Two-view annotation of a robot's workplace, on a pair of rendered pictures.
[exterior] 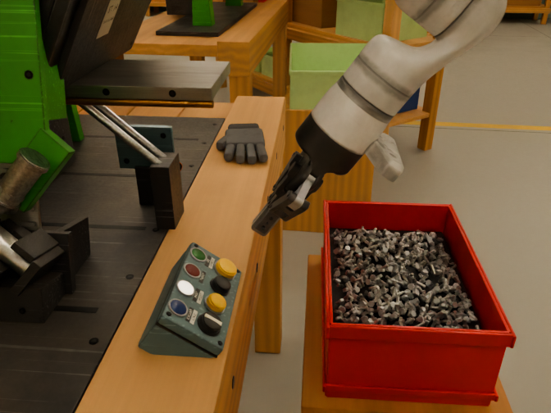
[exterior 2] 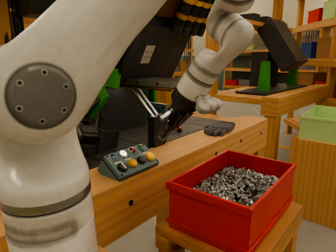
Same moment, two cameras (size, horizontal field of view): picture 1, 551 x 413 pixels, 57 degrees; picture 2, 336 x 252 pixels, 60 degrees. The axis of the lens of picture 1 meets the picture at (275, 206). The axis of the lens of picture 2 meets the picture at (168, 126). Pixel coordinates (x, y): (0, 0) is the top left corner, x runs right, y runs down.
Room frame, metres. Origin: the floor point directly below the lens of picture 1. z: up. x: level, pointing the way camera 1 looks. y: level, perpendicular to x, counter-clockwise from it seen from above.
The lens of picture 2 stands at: (-0.08, -0.42, 1.21)
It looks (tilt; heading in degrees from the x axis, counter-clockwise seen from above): 13 degrees down; 34
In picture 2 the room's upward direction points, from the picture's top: straight up
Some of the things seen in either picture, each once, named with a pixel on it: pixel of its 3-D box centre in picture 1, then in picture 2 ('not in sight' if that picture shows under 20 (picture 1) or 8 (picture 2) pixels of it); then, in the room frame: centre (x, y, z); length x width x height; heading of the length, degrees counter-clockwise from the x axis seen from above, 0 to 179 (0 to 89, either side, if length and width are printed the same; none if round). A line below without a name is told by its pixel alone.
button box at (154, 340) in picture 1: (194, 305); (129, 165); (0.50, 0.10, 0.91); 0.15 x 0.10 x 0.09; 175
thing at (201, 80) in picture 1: (96, 80); (142, 82); (0.78, 0.28, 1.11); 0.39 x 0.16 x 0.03; 85
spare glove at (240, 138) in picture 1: (240, 142); (218, 128); (1.04, 0.08, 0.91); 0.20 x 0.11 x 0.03; 5
